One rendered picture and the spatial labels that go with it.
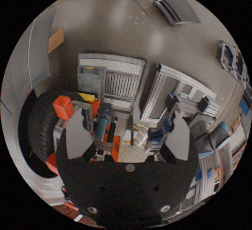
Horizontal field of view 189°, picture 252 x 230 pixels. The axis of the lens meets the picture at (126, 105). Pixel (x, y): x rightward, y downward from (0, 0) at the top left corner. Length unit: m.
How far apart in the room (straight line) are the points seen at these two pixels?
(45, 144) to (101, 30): 1.16
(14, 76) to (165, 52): 1.31
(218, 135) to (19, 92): 0.93
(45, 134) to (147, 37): 1.20
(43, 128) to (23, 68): 0.30
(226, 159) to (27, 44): 0.98
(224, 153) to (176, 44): 1.17
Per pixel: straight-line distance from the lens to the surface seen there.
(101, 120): 0.85
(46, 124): 0.44
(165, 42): 1.14
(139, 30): 1.09
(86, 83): 1.08
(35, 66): 0.50
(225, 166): 0.51
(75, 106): 0.49
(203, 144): 0.55
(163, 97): 1.12
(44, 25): 0.54
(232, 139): 6.03
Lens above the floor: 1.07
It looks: 50 degrees down
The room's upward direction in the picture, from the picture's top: 174 degrees counter-clockwise
